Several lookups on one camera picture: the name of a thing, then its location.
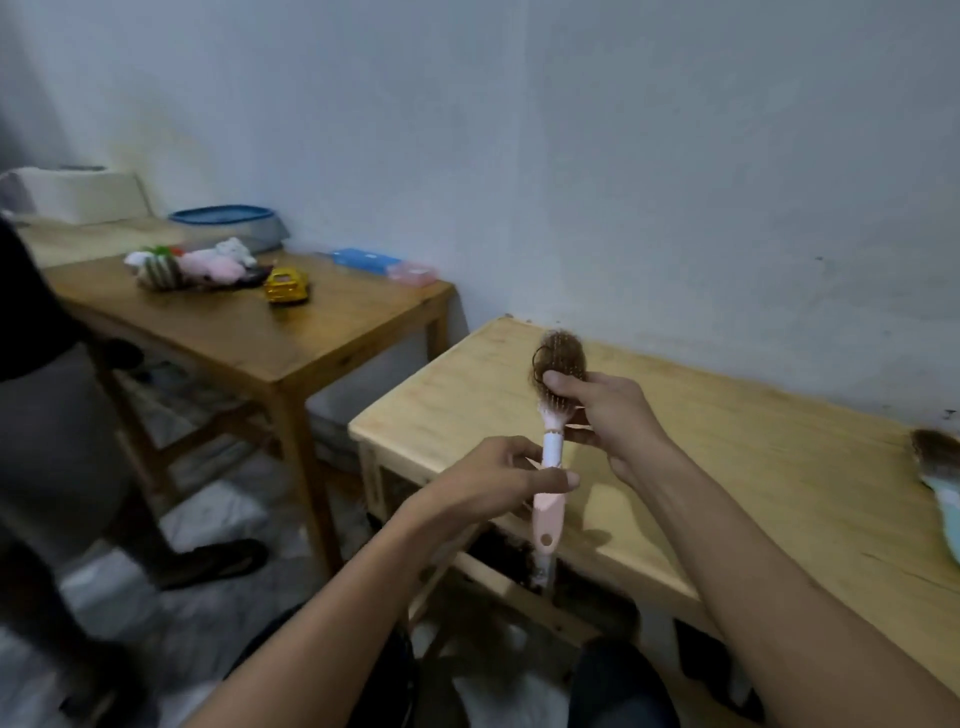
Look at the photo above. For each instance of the white foam block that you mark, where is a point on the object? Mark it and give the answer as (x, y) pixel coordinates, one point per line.
(75, 193)

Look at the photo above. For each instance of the brown hair clump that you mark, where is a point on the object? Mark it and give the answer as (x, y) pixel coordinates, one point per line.
(561, 351)

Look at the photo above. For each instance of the person's left thumb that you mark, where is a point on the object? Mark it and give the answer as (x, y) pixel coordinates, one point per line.
(551, 482)

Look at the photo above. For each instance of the pink plastic box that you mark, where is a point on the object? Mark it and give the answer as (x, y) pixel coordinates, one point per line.
(412, 273)

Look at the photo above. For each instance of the light blue hairbrush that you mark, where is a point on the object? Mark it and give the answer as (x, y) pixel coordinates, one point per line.
(946, 495)

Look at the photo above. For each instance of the person's left forearm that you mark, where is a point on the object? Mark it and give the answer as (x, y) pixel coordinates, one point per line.
(330, 630)

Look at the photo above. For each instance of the pink plush toy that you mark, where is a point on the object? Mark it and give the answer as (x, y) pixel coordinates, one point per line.
(214, 268)

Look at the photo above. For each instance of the light wooden table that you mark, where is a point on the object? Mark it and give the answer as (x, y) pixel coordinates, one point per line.
(750, 465)

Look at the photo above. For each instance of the person's right hand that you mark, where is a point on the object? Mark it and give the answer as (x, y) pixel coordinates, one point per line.
(619, 424)

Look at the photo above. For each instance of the person's right forearm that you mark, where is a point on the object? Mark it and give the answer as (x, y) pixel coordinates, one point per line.
(780, 600)

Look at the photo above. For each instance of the white plush toy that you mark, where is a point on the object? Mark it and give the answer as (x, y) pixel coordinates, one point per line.
(236, 250)

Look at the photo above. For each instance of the yellow toy car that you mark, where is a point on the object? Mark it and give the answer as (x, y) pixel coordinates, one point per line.
(286, 286)

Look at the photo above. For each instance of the striped plush toy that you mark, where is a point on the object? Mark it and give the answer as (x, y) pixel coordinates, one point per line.
(159, 273)

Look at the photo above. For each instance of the pink and white hairbrush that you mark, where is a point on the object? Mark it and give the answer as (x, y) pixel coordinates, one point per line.
(551, 450)

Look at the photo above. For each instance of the person's right leg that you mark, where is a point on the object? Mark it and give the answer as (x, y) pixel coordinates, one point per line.
(619, 686)

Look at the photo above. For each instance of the grey basin with blue lid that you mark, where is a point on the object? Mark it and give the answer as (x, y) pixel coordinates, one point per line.
(225, 223)

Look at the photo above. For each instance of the blue plastic box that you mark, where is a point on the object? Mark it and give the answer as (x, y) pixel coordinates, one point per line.
(364, 260)

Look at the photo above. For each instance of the dark wooden table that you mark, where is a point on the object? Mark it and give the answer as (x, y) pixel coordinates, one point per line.
(247, 330)

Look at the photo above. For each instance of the person's right thumb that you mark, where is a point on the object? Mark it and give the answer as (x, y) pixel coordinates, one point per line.
(579, 433)

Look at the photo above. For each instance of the pale wooden table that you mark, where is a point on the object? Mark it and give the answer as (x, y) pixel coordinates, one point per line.
(90, 240)

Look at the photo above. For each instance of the person's left hand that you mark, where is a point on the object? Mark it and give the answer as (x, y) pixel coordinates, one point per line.
(480, 491)

